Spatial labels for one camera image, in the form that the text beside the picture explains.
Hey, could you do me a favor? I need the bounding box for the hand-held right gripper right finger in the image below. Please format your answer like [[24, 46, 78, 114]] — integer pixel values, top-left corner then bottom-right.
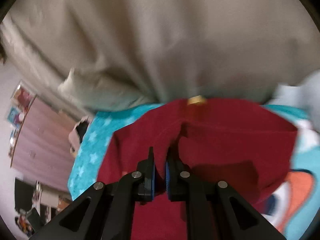
[[165, 147, 288, 240]]

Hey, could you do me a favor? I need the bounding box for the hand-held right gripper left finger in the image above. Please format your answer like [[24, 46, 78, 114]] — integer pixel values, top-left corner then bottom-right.
[[30, 147, 157, 240]]

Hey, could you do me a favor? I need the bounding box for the dark red garment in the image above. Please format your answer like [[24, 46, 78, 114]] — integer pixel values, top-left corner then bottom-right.
[[96, 97, 299, 240]]

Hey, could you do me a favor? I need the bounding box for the teal printed blanket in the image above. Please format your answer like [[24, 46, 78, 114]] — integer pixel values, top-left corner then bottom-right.
[[67, 104, 320, 240]]

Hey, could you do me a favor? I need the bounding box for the black and pink bag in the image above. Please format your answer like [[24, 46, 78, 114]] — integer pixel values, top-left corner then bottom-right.
[[69, 116, 92, 158]]

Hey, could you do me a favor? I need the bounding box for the pink wardrobe door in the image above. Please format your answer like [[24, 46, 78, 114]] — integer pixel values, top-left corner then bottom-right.
[[10, 95, 88, 193]]

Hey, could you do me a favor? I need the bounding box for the dark cluttered shelf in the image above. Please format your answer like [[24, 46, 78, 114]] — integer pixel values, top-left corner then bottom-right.
[[14, 177, 73, 238]]

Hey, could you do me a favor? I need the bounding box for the beige curtain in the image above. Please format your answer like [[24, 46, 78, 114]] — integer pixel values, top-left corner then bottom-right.
[[0, 0, 320, 113]]

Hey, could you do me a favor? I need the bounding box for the wall poster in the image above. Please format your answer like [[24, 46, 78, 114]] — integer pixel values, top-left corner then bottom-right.
[[6, 106, 25, 126], [14, 81, 36, 110]]

